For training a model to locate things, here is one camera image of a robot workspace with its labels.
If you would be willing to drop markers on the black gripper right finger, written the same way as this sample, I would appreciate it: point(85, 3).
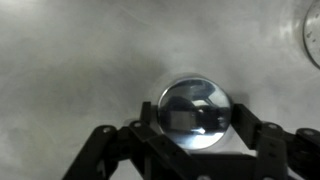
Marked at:
point(283, 153)

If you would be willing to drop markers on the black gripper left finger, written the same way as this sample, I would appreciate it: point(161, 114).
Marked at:
point(116, 153)

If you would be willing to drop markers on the shiny metal cup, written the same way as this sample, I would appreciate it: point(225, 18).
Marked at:
point(186, 100)

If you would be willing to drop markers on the silver round container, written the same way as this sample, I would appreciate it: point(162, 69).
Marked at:
point(315, 33)

